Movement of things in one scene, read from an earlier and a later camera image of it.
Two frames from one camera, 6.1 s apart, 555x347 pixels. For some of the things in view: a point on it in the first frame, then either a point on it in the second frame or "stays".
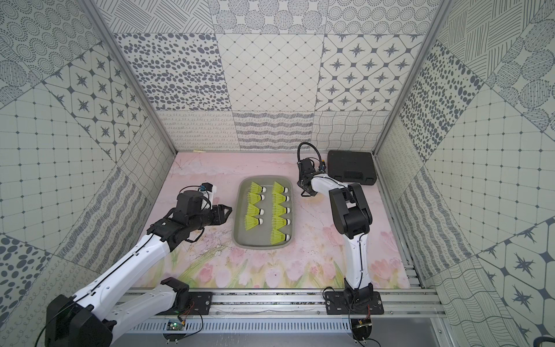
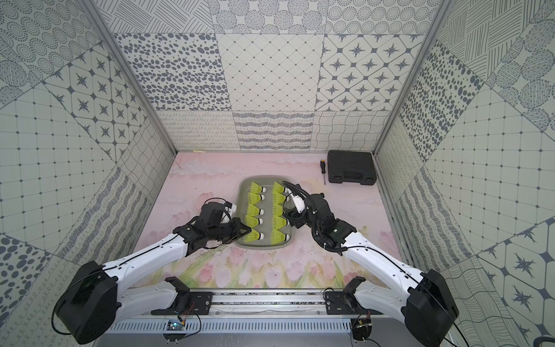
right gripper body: (300, 183) to (301, 220)
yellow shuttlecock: (278, 223) stays
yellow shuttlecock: (278, 198) stays
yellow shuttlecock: (279, 189) stays
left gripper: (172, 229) to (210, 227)
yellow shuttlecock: (256, 189) stays
